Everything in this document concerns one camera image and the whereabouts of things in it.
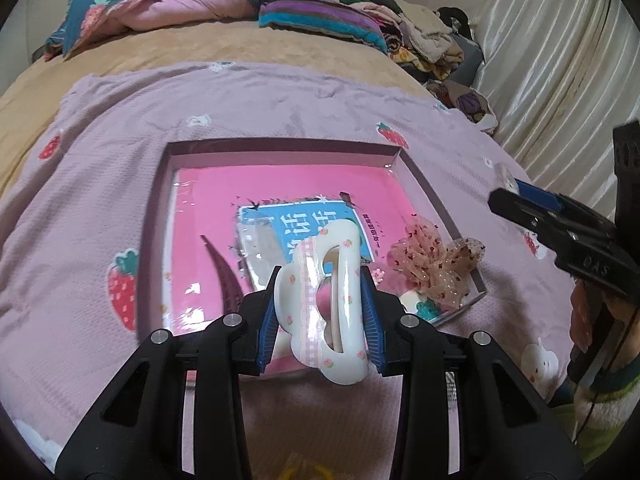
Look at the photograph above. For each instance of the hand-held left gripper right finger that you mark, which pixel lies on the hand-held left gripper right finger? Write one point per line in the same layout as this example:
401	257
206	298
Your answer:
372	330

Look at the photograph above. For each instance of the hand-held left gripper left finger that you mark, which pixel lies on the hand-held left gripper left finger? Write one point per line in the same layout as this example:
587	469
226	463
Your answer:
267	330

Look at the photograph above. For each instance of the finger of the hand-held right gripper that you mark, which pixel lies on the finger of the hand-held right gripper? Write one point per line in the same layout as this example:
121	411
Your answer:
537	192
525	212

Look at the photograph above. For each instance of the small clear plastic packet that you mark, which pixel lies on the small clear plastic packet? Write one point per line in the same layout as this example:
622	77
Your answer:
506	177

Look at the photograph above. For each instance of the white hair claw clip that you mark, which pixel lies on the white hair claw clip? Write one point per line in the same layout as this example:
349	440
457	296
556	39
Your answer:
345	280

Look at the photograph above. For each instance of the beige tulle bow hair clip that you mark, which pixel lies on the beige tulle bow hair clip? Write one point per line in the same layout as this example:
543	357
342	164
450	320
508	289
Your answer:
440	270

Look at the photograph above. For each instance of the shallow brown cardboard box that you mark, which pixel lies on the shallow brown cardboard box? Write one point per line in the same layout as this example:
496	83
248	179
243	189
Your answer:
155	240

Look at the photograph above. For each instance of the yellow rings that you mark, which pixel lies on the yellow rings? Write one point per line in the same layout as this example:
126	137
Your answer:
305	474

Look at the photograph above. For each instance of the person's right forearm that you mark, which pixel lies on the person's right forearm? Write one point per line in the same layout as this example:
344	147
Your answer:
615	410

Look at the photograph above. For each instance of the cream satin curtain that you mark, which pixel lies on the cream satin curtain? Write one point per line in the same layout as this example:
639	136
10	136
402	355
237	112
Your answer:
550	60

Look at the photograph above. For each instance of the pile of clothes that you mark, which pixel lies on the pile of clothes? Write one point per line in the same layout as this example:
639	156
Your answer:
430	40

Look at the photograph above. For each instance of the lime green cloth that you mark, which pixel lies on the lime green cloth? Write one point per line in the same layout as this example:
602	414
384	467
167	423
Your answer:
565	415

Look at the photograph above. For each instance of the purple printed blanket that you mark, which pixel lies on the purple printed blanket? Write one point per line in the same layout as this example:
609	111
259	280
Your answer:
100	160

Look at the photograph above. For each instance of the striped folded blanket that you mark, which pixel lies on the striped folded blanket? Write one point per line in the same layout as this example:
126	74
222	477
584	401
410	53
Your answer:
320	15

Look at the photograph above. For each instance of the tan bedsheet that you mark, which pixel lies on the tan bedsheet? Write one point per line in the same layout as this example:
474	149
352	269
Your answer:
150	45

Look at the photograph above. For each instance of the blue strawberry print quilt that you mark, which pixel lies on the blue strawberry print quilt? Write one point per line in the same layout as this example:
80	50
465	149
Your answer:
200	5

